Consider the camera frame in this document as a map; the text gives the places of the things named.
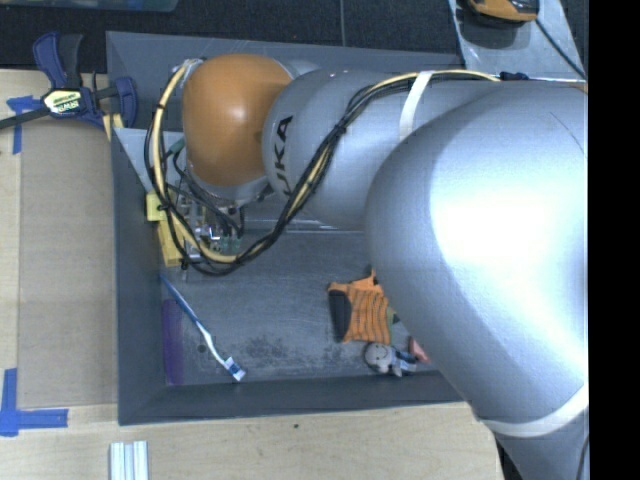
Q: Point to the yellow block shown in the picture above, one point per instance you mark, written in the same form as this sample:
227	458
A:
169	248

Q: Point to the grey metal bin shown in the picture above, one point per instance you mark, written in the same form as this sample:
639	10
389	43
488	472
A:
280	288

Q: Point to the blue and white toothbrush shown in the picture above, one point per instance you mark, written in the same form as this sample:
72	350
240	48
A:
206	339

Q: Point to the purple clear comb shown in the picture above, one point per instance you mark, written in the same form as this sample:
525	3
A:
172	343

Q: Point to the brown cardboard board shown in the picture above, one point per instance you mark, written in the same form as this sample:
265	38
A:
65	268

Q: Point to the orange striped knitted cloth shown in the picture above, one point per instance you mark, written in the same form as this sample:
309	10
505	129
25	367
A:
367	313

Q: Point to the small grey toy figure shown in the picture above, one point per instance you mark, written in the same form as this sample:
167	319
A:
378	357

